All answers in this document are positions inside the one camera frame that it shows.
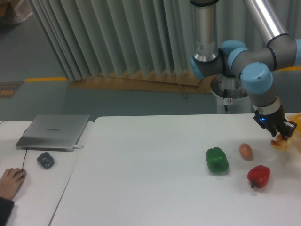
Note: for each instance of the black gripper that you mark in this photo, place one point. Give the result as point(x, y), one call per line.
point(274, 122)

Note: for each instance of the grey folding curtain screen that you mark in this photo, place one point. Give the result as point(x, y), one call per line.
point(176, 41)

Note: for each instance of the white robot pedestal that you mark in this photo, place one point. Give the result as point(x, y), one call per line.
point(230, 95)

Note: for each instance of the dark grey small controller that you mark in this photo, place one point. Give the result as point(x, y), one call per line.
point(45, 160)

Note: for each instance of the brown egg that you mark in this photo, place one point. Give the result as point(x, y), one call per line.
point(245, 151)

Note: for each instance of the red bell pepper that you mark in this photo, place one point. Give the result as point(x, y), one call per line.
point(258, 176)

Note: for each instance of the cardboard boxes in plastic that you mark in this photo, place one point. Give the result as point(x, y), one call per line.
point(14, 11)

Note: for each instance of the green bell pepper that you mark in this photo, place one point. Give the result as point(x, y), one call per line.
point(217, 161)

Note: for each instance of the silver closed laptop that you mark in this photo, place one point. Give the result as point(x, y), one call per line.
point(53, 132)

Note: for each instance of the yellow plastic basket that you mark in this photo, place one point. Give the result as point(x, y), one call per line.
point(297, 119)

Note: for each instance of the person's hand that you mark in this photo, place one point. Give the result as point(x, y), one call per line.
point(8, 188)

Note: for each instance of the golden bread piece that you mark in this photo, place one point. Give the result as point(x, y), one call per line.
point(281, 144)

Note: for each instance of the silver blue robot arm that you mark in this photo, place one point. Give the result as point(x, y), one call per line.
point(253, 69)

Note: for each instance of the dark sleeved forearm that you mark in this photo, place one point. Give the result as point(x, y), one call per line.
point(6, 207)

